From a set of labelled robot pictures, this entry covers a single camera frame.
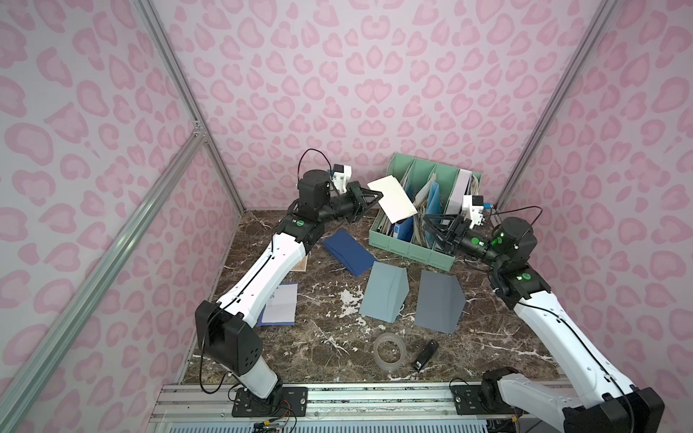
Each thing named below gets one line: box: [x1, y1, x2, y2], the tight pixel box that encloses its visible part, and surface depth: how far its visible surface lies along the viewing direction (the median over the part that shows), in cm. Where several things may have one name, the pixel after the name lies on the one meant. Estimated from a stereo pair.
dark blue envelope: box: [323, 229, 378, 277], surface depth 109 cm
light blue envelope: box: [359, 261, 410, 323], surface depth 97 cm
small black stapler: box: [412, 339, 439, 373], surface depth 80 cm
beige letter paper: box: [367, 175, 418, 225], surface depth 73 cm
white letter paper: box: [261, 283, 299, 323], surface depth 95 cm
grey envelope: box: [415, 269, 466, 334], surface depth 95 cm
